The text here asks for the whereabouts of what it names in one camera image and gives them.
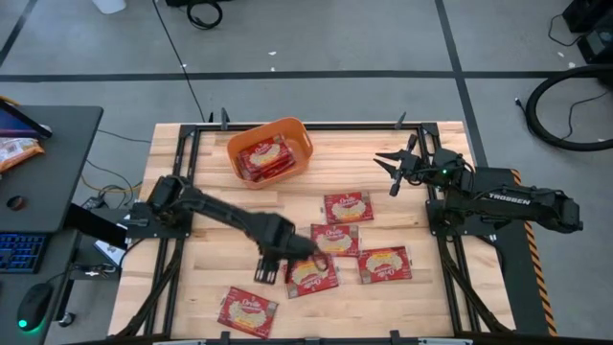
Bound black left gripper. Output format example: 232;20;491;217
253;214;332;287

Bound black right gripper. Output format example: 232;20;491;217
373;133;455;197

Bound red popcorn bag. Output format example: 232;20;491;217
241;157;297;183
237;135;293;176
309;222;361;259
356;245;414;286
322;190;375;225
216;286;280;340
284;256;341;300

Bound orange plastic basket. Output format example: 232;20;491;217
225;116;315;191

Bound black hazard striped platform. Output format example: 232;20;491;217
471;166;559;336

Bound bunch of keys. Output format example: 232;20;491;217
71;263;119;280

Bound black flat panel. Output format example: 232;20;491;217
63;202;129;250

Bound black equipment case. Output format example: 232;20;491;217
577;26;613;66
562;0;613;33

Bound black power strip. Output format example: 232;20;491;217
80;194;109;212

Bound black office desk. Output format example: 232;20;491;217
0;103;104;345

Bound black computer mouse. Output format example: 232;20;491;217
16;282;55;333

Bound black keyboard blue backlight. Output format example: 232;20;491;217
0;232;49;275

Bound orange snack bag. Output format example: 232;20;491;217
0;137;46;173

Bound white bucket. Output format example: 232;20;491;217
90;0;128;15

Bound dark tablet screen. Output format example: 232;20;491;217
0;98;53;141

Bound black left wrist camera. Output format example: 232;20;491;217
285;233;321;263

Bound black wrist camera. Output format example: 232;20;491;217
432;147;465;170
285;233;321;263

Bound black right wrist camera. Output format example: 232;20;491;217
432;147;465;170

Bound large black hose ring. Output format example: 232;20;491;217
525;64;613;153

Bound coiled black cable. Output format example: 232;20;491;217
185;0;224;31

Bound long black floor cable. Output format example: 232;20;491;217
150;0;207;124

